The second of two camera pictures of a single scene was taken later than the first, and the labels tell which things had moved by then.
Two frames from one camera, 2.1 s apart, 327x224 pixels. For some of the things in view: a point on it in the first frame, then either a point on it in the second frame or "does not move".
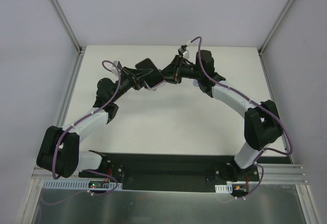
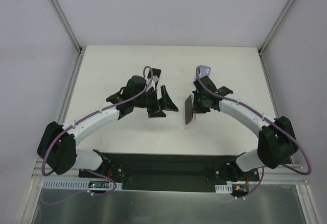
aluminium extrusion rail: (41, 173) does not move
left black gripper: (132, 78) to (156, 97)
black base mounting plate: (174, 172) does not move
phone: (156, 79) to (190, 116)
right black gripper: (177, 70) to (196, 99)
